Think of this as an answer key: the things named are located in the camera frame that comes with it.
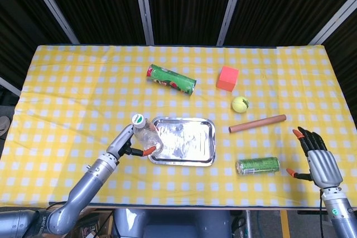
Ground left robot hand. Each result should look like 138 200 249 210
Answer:
107 123 157 161

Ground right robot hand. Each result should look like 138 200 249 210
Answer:
286 126 344 188

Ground clear plastic bottle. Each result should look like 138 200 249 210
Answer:
131 113 164 155

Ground rectangular metal tray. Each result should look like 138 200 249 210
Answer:
147 116 217 167

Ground green drink can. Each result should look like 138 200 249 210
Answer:
235 157 281 177

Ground yellow white checkered tablecloth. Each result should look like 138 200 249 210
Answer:
0 44 357 208

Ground green chip canister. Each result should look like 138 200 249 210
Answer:
146 64 197 98

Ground wooden rolling pin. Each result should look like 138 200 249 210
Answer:
228 114 287 134

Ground grey robot torso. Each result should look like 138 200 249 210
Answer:
113 207 232 238

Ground yellow tennis ball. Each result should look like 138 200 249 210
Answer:
231 96 250 114

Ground grey shoe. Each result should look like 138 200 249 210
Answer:
0 115 11 136

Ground orange foam cube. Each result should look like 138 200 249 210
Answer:
216 65 240 93

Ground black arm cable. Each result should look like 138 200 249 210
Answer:
317 189 326 238

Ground grey metal partition post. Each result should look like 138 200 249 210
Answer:
216 0 248 46
23 0 81 45
132 0 155 46
0 76 22 96
308 0 357 46

